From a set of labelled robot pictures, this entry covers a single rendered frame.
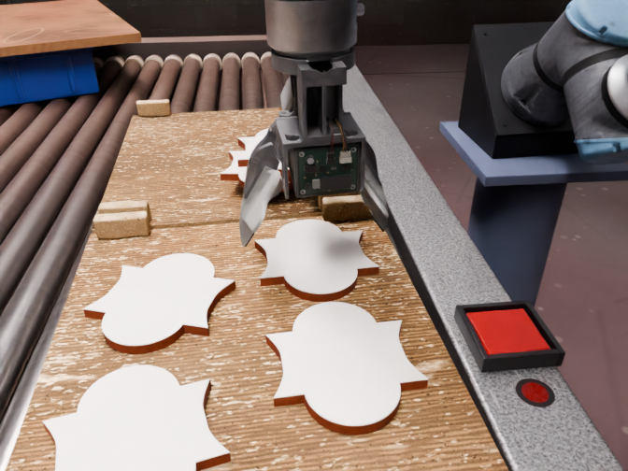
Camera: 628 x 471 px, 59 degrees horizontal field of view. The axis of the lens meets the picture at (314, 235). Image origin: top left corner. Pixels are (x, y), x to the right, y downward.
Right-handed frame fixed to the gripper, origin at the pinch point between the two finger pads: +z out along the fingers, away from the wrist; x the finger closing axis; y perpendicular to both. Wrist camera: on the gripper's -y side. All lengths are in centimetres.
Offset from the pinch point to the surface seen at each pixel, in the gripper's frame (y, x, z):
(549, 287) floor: -101, 106, 100
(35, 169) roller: -34, -38, 5
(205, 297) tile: 6.2, -11.8, 1.8
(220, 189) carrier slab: -19.1, -9.9, 3.2
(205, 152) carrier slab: -32.1, -11.9, 3.2
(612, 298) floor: -91, 126, 101
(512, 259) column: -34, 45, 33
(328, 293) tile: 7.4, 0.1, 2.2
